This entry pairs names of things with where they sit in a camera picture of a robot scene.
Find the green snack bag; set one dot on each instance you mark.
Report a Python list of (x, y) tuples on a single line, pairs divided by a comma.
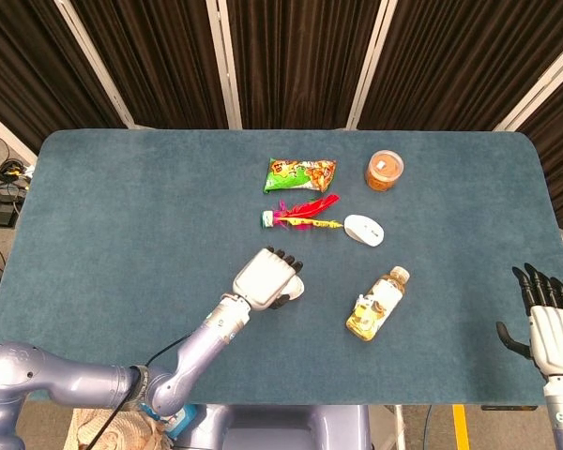
[(300, 175)]

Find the white table leg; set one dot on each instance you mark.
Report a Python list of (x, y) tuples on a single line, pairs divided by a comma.
[(396, 429)]

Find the teal blue cloth-covered table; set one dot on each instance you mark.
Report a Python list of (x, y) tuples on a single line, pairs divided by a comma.
[(122, 234)]

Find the colourful feather shuttlecock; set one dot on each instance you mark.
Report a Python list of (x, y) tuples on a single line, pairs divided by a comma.
[(309, 211)]

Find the clear jar of rubber bands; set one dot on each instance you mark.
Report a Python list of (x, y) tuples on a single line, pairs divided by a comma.
[(384, 169)]

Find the yellow tea plastic bottle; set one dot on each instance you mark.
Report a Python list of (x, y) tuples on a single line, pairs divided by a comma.
[(375, 304)]

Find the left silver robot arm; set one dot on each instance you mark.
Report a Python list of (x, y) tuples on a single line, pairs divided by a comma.
[(206, 337)]

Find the white paper cup blue flower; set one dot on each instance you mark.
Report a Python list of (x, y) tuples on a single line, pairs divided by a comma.
[(298, 288)]

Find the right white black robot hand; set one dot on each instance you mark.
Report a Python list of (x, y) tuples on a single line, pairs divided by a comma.
[(556, 333)]

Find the white computer mouse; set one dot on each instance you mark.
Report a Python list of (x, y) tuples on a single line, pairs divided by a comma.
[(363, 229)]

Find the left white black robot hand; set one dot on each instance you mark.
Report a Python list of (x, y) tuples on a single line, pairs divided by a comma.
[(263, 281)]

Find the silver robot torso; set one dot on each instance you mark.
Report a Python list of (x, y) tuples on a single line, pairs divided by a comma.
[(272, 426)]

